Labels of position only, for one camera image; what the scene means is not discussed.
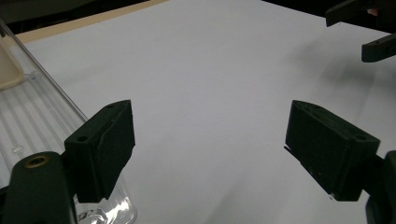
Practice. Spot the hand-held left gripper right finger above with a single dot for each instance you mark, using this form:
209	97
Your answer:
330	152

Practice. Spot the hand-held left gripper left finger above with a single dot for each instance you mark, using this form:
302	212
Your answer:
99	155

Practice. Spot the clear plastic storage box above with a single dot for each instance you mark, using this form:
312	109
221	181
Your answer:
34	109

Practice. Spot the beige phone case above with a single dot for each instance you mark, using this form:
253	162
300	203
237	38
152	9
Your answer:
9	71

